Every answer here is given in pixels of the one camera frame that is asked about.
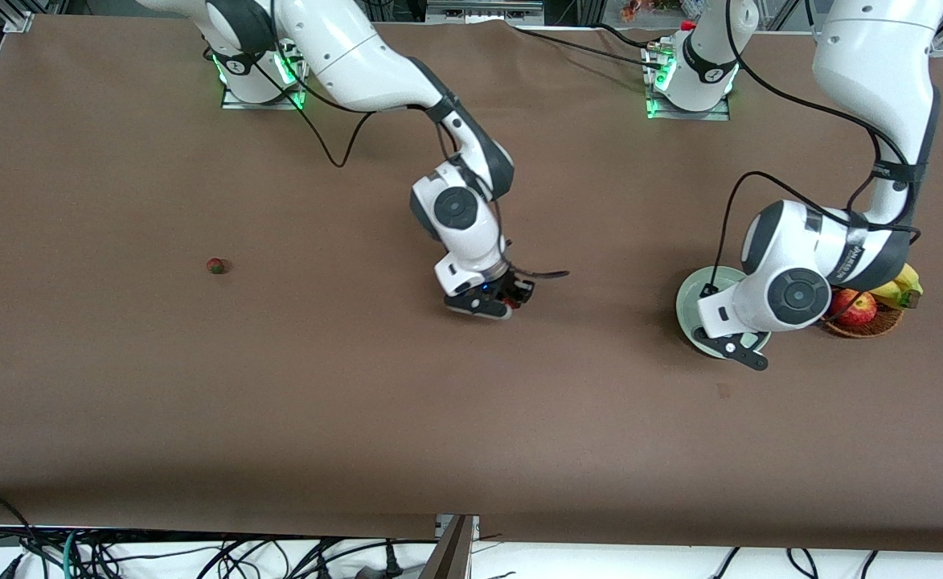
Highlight pale green round plate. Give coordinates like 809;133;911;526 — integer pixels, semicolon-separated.
675;265;773;360

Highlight brown table cover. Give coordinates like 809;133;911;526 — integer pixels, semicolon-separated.
0;14;943;556

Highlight grey equipment box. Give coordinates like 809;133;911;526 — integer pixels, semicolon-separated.
425;0;546;25

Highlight colourful small objects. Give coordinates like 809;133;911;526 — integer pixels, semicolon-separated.
620;0;681;23

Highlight red apple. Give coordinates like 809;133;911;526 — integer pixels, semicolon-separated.
831;289;878;327

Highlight brown wicker basket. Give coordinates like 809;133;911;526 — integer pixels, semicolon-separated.
821;306;904;339

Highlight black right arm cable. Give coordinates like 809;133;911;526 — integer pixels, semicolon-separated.
246;40;570;282

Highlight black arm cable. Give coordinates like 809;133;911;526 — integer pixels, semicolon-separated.
700;0;922;294
246;40;570;282

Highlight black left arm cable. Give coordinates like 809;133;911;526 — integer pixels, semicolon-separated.
700;0;922;294

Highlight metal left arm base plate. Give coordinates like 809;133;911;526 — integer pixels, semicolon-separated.
644;44;733;121

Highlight black cable on table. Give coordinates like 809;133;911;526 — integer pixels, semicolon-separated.
511;24;669;72

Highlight brown grey table post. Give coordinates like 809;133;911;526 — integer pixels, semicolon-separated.
419;515;480;579

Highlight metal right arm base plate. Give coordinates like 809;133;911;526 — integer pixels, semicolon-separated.
220;48;310;111

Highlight teal floor cable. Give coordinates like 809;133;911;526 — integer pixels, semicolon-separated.
61;529;84;579

